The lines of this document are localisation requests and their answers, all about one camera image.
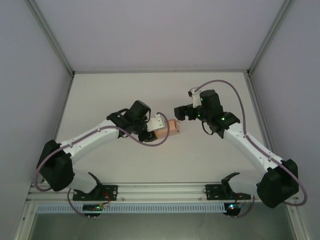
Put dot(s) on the pink cardboard box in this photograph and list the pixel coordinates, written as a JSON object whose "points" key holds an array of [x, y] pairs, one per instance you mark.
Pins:
{"points": [[170, 128]]}

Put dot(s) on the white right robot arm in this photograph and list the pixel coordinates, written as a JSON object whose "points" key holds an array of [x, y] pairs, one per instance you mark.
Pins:
{"points": [[252, 155]]}

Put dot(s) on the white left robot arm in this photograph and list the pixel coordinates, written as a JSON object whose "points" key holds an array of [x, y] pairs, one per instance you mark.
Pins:
{"points": [[82, 147]]}

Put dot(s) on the aluminium table edge profile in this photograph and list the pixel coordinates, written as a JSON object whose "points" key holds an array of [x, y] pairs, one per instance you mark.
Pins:
{"points": [[258, 112]]}

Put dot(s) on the circuit board with green light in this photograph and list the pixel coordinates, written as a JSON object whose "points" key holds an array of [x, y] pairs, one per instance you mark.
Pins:
{"points": [[92, 207]]}

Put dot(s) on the circuit board with blue light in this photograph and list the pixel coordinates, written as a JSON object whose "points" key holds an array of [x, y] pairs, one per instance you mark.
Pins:
{"points": [[233, 207]]}

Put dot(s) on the aluminium mounting rail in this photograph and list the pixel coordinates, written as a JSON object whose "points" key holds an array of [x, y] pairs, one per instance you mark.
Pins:
{"points": [[160, 191]]}

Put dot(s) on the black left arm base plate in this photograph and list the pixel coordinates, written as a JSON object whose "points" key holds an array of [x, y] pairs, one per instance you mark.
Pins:
{"points": [[110, 192]]}

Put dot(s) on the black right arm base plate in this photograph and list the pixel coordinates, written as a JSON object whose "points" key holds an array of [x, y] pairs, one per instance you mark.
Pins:
{"points": [[215, 192]]}

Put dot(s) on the aluminium frame post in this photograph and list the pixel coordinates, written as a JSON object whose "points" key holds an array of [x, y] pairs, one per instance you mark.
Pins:
{"points": [[52, 37], [268, 35]]}

